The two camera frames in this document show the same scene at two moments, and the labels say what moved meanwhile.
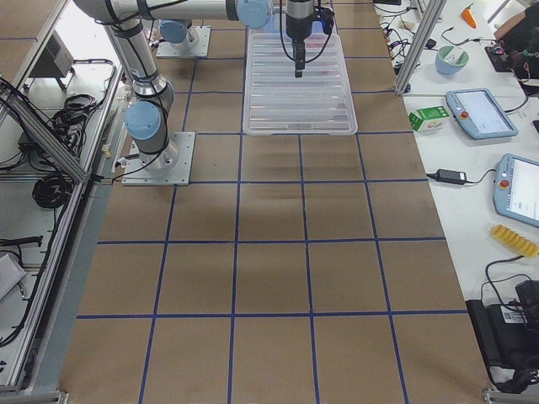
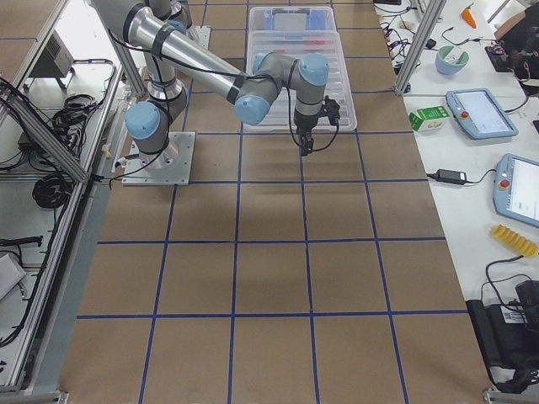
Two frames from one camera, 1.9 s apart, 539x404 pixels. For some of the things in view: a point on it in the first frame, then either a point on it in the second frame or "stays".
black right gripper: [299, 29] -> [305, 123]
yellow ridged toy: [514, 241] stays
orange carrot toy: [468, 17] stays
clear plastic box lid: [276, 102] stays
